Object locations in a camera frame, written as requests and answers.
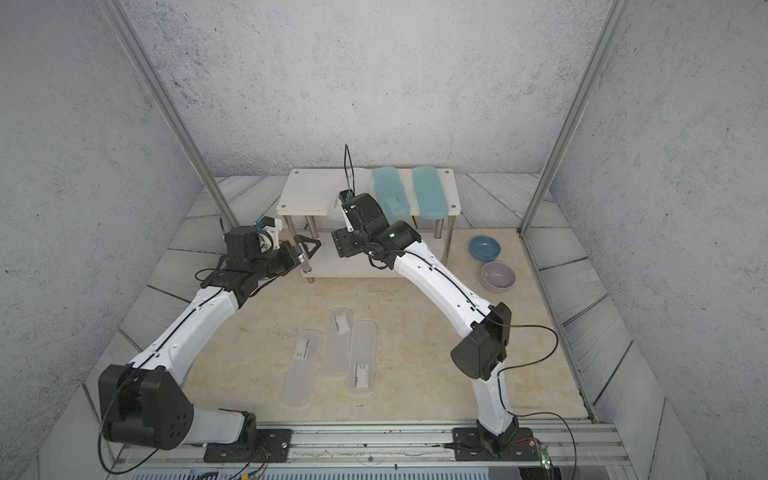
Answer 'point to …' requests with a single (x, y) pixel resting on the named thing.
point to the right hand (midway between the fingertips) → (347, 234)
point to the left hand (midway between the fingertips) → (316, 248)
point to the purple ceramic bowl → (498, 277)
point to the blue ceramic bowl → (484, 248)
